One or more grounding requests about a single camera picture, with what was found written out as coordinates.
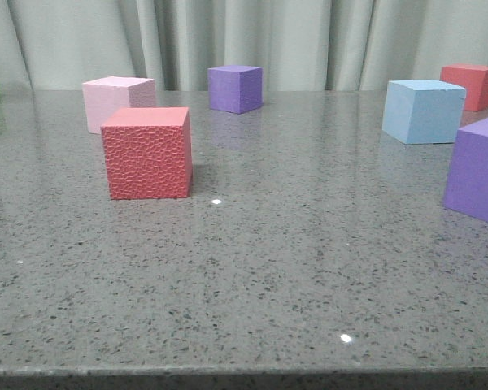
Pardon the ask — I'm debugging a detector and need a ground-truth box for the light blue foam cube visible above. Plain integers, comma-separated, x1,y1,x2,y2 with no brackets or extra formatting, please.
382,80,466,145

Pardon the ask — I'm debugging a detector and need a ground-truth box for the red textured foam cube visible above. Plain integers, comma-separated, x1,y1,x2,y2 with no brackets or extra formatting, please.
101,106,193,200

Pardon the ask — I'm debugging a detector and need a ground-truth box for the purple foam cube centre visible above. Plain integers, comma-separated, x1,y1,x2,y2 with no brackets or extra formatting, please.
207,65,263,114

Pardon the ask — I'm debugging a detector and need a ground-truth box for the pink foam cube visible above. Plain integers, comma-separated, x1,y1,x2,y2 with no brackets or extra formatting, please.
82,76,156,134

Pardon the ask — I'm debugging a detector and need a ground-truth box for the purple foam cube right edge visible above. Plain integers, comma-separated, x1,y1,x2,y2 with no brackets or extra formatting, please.
443,118,488,222

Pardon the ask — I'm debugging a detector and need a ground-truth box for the grey-green curtain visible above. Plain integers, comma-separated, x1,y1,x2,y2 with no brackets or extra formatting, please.
0,1,488,91

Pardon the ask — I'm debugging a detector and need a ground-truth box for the red foam cube far right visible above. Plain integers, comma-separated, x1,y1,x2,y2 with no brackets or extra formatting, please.
440,63,488,111

